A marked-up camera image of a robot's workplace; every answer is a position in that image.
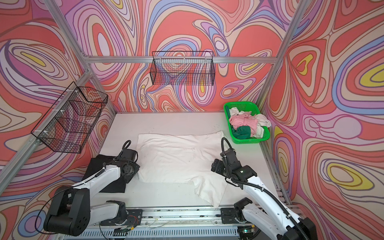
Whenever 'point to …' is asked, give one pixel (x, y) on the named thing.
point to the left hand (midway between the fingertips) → (139, 168)
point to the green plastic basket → (245, 106)
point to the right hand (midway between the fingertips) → (220, 170)
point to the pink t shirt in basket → (245, 119)
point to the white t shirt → (166, 158)
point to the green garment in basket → (242, 132)
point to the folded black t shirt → (96, 165)
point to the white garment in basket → (262, 121)
